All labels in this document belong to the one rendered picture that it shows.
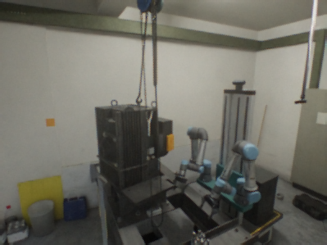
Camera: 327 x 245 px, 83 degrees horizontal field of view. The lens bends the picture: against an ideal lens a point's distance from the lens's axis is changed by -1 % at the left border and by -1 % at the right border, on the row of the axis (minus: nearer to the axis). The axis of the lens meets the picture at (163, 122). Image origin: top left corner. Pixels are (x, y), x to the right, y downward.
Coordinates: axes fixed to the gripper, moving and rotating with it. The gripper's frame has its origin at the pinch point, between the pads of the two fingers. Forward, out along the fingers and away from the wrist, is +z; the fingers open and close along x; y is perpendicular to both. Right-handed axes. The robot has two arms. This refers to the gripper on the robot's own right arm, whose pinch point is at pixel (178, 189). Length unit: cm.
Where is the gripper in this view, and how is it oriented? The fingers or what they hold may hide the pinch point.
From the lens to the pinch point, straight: 211.4
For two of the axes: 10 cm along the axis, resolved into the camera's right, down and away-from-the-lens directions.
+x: -6.2, -0.3, 7.8
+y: 7.5, 2.8, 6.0
